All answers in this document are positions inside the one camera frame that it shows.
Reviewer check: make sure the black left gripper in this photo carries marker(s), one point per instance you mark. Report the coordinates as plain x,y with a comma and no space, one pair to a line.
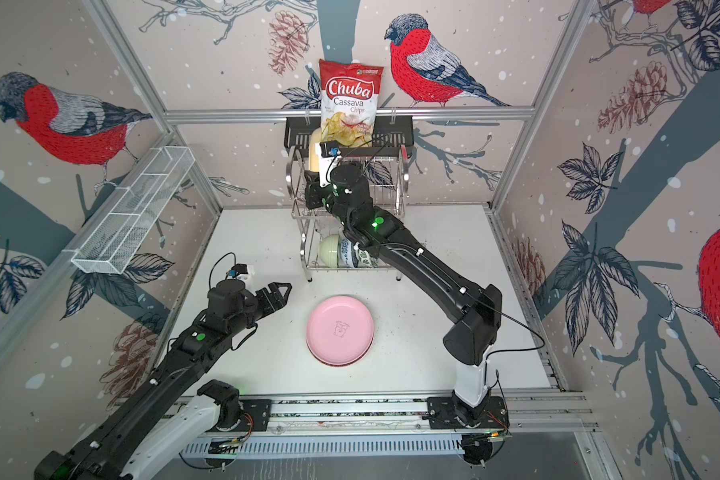
271,306

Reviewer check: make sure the pink plate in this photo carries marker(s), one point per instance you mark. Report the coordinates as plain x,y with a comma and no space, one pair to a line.
340,331

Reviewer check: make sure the blue white patterned bowl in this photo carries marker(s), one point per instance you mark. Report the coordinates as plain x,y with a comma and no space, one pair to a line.
347,255

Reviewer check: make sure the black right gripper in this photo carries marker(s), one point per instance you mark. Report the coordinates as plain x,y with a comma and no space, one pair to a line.
315,191

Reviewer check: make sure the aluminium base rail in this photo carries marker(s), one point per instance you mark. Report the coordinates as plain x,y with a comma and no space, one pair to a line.
301,426

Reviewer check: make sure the green leaf patterned bowl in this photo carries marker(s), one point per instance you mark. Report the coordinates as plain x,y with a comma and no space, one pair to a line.
365,260

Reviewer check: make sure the aluminium frame corner post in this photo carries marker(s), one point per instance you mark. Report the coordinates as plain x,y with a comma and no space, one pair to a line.
104,18

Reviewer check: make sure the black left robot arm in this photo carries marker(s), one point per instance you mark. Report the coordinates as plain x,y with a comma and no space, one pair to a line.
134,443

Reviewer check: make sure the silver two-tier dish rack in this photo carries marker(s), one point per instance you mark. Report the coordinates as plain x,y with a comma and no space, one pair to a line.
388,179

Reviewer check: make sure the red Chuba chips bag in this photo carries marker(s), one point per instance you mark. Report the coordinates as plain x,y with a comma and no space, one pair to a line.
350,91

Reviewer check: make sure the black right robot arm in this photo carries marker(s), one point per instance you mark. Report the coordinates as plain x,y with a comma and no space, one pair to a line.
475,311

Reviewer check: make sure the yellow plate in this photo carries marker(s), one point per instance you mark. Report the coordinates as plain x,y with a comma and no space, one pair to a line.
314,151

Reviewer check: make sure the white wire mesh basket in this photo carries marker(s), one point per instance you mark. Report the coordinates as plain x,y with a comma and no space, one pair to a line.
115,240

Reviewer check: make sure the light green bowl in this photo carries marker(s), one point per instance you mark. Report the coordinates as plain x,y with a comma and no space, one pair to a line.
328,251

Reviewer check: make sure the black wall shelf basket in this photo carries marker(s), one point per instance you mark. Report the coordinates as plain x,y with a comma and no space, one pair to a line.
387,133

